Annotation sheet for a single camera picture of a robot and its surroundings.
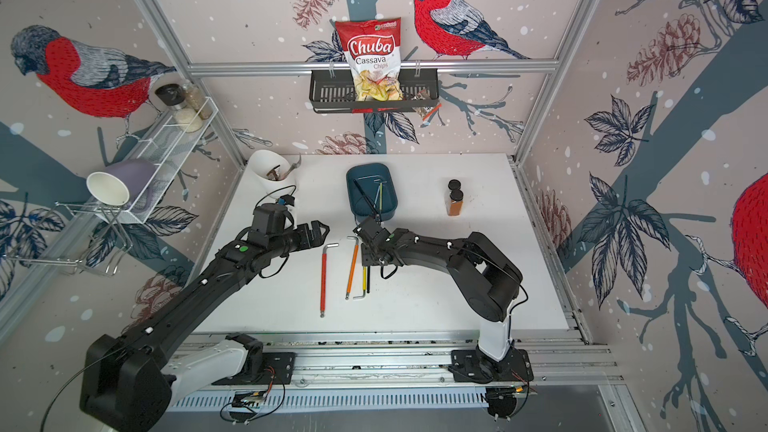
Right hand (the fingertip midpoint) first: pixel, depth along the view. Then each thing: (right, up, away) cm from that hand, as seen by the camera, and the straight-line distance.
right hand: (369, 254), depth 92 cm
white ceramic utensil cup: (-36, +27, +12) cm, 46 cm away
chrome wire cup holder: (-56, +11, -30) cm, 65 cm away
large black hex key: (0, -7, -2) cm, 7 cm away
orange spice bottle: (+29, +16, +6) cm, 33 cm away
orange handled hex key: (-5, +4, +6) cm, 8 cm away
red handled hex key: (-14, -6, -2) cm, 15 cm away
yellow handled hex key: (-1, -8, -3) cm, 9 cm away
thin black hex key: (-2, +17, +17) cm, 24 cm away
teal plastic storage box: (+1, +23, +22) cm, 32 cm away
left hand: (-12, +11, -10) cm, 19 cm away
